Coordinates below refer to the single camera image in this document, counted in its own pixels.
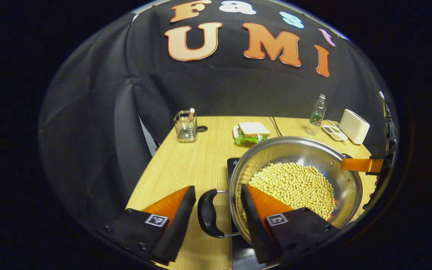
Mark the white toaster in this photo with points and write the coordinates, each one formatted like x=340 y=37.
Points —
x=354 y=125

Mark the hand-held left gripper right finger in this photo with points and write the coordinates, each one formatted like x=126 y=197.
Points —
x=255 y=228

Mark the sandwich with lettuce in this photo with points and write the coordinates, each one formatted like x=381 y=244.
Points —
x=253 y=130

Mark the white divided bean dish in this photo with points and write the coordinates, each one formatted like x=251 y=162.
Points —
x=334 y=132

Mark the stainless steel pot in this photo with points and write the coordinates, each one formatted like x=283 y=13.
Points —
x=287 y=150

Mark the glass utensil holder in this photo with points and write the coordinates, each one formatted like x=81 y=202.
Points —
x=186 y=129

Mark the clear plastic water bottle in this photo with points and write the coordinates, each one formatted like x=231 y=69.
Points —
x=317 y=114

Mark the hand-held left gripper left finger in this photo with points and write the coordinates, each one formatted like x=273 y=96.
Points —
x=180 y=221

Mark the pile of yellow soybeans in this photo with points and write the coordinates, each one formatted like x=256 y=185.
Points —
x=298 y=183

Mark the black induction cooktop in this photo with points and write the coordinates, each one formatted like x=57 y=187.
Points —
x=244 y=257

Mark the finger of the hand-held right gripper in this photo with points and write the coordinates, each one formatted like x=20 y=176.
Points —
x=362 y=165

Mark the black backdrop cloth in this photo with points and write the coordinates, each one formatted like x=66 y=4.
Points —
x=99 y=131

